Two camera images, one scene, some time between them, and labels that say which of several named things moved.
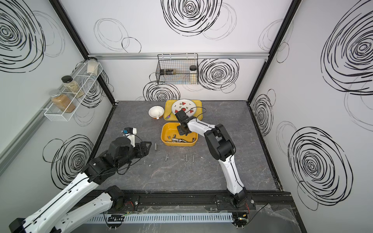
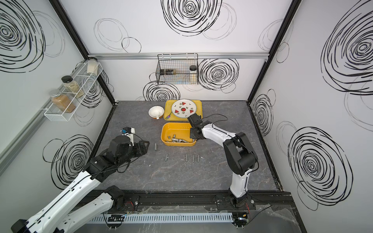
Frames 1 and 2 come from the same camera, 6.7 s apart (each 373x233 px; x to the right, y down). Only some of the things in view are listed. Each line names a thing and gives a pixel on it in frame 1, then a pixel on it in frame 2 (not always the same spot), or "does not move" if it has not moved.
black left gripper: x=142 y=153 does not move
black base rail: x=273 y=200 does not move
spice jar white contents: x=92 y=65 does not move
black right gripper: x=180 y=131 to x=192 y=133
